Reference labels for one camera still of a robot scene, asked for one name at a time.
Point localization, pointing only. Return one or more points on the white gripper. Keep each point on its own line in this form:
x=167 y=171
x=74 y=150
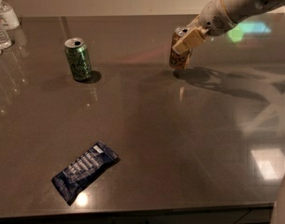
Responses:
x=214 y=20

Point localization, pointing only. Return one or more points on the orange soda can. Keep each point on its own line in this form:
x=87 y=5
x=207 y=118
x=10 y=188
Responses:
x=179 y=61

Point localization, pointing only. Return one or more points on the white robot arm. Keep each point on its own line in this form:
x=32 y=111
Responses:
x=249 y=8

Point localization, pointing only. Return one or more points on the green soda can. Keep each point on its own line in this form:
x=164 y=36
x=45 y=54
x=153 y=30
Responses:
x=78 y=58

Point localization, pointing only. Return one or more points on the white pump sanitizer bottle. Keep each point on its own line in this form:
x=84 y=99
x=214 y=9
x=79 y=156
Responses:
x=8 y=16

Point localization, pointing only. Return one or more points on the dark blue snack packet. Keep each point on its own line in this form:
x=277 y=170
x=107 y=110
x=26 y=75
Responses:
x=80 y=173

